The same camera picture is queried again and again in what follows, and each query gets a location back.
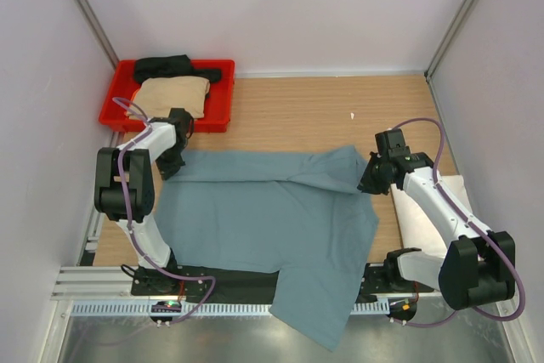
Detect blue t-shirt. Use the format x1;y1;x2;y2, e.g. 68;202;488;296
155;145;378;350

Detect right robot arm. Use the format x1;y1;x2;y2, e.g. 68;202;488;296
358;128;516;310

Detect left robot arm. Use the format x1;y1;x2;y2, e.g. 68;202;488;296
94;108;195;295

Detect beige folded t-shirt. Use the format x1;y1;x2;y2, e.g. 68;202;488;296
132;76;210;119

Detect white folded t-shirt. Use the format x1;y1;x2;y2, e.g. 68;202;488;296
391;175;472;258

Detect red plastic bin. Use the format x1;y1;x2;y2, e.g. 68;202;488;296
98;60;235;133

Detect black t-shirt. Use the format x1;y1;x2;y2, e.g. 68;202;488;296
133;54;222;84

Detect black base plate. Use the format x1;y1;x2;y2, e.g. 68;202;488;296
130;264;434;297

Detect slotted cable duct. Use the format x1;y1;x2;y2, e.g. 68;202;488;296
71;299;389;317

